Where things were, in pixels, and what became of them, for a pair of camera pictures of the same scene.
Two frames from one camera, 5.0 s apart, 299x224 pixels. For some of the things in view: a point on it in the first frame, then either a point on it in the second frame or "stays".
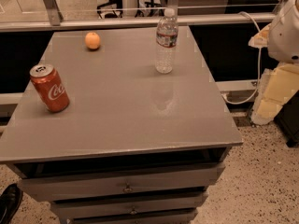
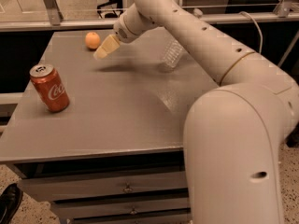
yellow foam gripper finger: x=278 y=83 -> x=110 y=43
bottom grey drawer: x=178 y=217 stays
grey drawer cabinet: x=108 y=139 stays
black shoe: x=10 y=199 stays
